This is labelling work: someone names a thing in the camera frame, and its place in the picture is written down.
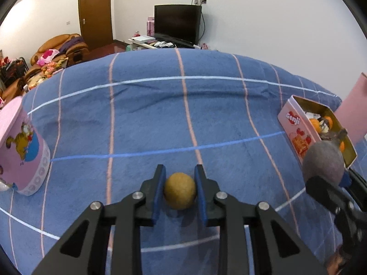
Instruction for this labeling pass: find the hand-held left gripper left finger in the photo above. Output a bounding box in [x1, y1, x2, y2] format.
[31, 165, 167, 275]

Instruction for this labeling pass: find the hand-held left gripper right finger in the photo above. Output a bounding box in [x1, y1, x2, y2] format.
[194, 165, 327, 275]

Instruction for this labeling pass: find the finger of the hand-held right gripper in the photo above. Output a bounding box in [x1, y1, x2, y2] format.
[305, 176, 359, 215]
[341, 168, 367, 207]

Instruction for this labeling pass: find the yellow round fruit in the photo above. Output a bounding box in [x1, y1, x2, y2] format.
[163, 172, 198, 210]

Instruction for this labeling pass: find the large purple passion fruit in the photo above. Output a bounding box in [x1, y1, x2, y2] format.
[302, 140, 345, 188]

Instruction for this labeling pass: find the medium purple passion fruit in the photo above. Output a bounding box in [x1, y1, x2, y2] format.
[330, 129, 349, 141]

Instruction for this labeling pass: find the pink metal tin box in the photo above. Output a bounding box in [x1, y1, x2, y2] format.
[278, 95, 357, 169]

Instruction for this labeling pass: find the person's right hand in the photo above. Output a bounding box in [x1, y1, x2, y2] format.
[325, 245, 349, 275]

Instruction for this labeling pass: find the pink box lid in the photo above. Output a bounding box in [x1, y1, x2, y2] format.
[335, 72, 367, 146]

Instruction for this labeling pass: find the blue checked blanket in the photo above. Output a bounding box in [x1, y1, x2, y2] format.
[0, 48, 367, 275]

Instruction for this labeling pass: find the pink cartoon print bin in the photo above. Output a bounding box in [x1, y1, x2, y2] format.
[0, 96, 51, 197]

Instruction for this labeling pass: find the white television stand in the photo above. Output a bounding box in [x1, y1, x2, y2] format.
[126, 36, 201, 52]

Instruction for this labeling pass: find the white set-top box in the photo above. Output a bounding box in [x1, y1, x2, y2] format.
[131, 35, 155, 44]

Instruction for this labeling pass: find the cluttered coffee table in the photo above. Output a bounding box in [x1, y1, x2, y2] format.
[24, 59, 69, 92]

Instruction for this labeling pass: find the black television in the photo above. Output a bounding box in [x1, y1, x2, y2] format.
[154, 4, 202, 45]

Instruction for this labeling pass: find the purple cloth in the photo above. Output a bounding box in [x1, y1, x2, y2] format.
[59, 36, 83, 53]

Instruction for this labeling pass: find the pink floral pillow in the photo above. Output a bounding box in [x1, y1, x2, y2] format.
[37, 49, 59, 65]

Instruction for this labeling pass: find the brown leather sofa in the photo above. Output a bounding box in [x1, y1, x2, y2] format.
[0, 77, 26, 101]

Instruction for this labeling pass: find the brown leather armchair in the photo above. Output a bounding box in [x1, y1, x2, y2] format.
[30, 33, 90, 69]

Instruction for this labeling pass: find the brown wooden door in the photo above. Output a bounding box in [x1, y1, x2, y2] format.
[78, 0, 114, 50]

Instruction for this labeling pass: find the black storage rack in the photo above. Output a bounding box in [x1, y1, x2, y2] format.
[0, 57, 29, 88]

